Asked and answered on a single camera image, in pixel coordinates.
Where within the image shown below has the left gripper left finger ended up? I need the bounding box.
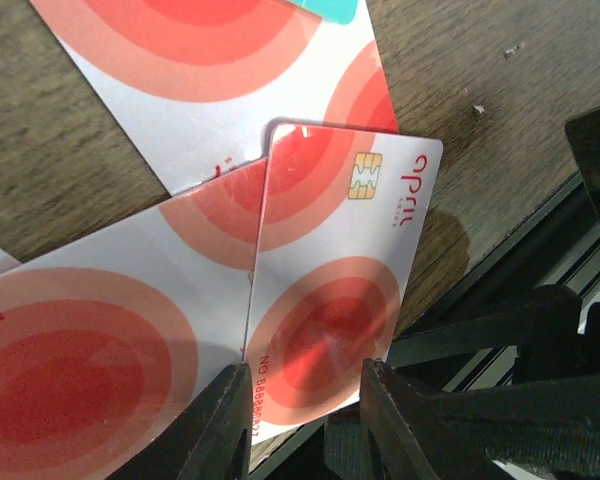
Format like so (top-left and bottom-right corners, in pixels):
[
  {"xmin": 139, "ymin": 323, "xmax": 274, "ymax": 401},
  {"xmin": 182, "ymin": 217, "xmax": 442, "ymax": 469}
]
[{"xmin": 109, "ymin": 363, "xmax": 253, "ymax": 480}]

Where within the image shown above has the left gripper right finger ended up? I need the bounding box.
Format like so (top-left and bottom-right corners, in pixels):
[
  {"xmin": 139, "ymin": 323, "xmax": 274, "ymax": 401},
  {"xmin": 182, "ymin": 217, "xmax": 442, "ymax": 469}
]
[{"xmin": 359, "ymin": 359, "xmax": 510, "ymax": 479}]

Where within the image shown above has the white red circle card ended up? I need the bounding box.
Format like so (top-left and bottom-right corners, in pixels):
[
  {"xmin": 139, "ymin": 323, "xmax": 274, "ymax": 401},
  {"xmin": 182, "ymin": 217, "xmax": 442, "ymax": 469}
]
[
  {"xmin": 34, "ymin": 1, "xmax": 397, "ymax": 194},
  {"xmin": 246, "ymin": 122, "xmax": 443, "ymax": 444},
  {"xmin": 0, "ymin": 161, "xmax": 265, "ymax": 479}
]

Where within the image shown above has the teal VIP card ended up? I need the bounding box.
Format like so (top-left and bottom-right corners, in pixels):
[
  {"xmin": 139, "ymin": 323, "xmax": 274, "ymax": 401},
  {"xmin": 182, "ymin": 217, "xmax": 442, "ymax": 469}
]
[{"xmin": 289, "ymin": 0, "xmax": 358, "ymax": 25}]

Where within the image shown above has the black front rail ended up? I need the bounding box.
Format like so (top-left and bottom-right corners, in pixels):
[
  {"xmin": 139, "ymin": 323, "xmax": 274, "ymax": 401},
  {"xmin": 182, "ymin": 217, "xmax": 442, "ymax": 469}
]
[{"xmin": 253, "ymin": 178, "xmax": 600, "ymax": 479}]

